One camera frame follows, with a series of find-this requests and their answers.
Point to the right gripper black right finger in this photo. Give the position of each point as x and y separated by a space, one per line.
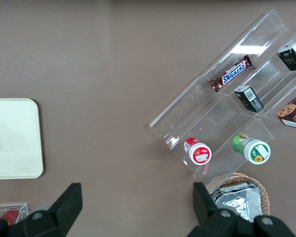
204 212

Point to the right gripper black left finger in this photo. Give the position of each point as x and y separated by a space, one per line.
64 212

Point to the light tan wicker basket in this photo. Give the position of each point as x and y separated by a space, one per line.
266 197

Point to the beige plastic serving tray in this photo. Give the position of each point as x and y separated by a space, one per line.
17 138

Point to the silver foil container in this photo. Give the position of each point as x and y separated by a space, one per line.
236 202

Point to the clear acrylic bottle rack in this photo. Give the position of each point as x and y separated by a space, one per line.
23 209

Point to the red white snack cup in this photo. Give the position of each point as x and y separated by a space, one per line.
198 153

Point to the green white snack cup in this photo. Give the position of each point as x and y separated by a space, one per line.
254 150

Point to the clear acrylic stepped display stand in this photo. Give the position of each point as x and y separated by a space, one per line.
212 118

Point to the small black carton box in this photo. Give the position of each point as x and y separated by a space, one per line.
249 98
292 56

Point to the red cookie box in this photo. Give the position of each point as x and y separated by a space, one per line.
293 111

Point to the Snickers chocolate bar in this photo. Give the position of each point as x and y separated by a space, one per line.
233 74

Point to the brown table cover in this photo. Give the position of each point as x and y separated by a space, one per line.
101 74

